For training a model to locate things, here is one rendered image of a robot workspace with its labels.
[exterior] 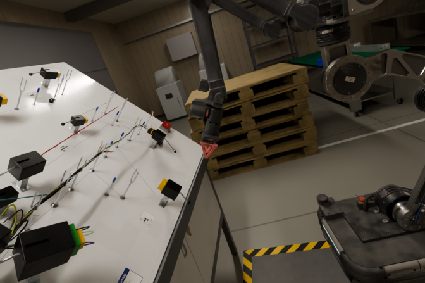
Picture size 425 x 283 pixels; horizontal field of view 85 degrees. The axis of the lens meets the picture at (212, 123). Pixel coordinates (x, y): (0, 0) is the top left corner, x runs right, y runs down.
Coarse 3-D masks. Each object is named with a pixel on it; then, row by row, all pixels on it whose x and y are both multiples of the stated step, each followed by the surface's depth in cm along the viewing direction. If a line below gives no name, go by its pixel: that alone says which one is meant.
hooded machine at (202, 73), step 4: (200, 56) 603; (200, 60) 606; (200, 64) 609; (220, 64) 607; (224, 64) 604; (200, 68) 612; (204, 68) 612; (224, 68) 606; (200, 72) 611; (204, 72) 611; (224, 72) 609; (200, 76) 614; (204, 76) 614; (224, 76) 612; (224, 80) 616
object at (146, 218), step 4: (144, 212) 85; (140, 216) 82; (144, 216) 83; (148, 216) 84; (152, 216) 85; (140, 220) 81; (144, 220) 82; (148, 220) 83; (152, 220) 84; (148, 224) 81
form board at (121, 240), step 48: (48, 96) 109; (96, 96) 131; (0, 144) 76; (48, 144) 86; (96, 144) 100; (144, 144) 118; (192, 144) 144; (48, 192) 72; (96, 192) 81; (144, 192) 92; (96, 240) 68; (144, 240) 76
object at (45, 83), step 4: (44, 68) 109; (48, 68) 111; (52, 68) 113; (36, 72) 107; (40, 72) 110; (44, 72) 109; (48, 72) 109; (52, 72) 111; (56, 72) 112; (44, 76) 109; (48, 76) 110; (52, 76) 112; (56, 76) 113; (44, 80) 112; (44, 84) 113; (48, 84) 114
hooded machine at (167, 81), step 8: (160, 72) 619; (168, 72) 613; (160, 80) 616; (168, 80) 613; (176, 80) 635; (160, 88) 612; (168, 88) 610; (176, 88) 609; (160, 96) 618; (168, 96) 617; (176, 96) 615; (184, 96) 652; (168, 104) 624; (176, 104) 622; (184, 104) 628; (168, 112) 631; (176, 112) 629; (184, 112) 628
